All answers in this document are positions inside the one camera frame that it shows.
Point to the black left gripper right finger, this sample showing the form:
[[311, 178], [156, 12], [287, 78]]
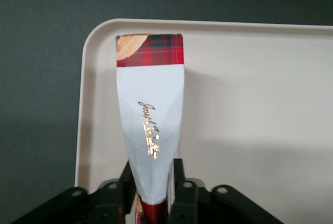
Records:
[[197, 205]]

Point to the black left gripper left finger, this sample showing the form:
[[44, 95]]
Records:
[[104, 203]]

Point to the red tartan cookie box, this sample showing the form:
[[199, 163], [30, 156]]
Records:
[[151, 91]]

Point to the beige plastic tray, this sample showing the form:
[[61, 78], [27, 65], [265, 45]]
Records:
[[247, 104]]

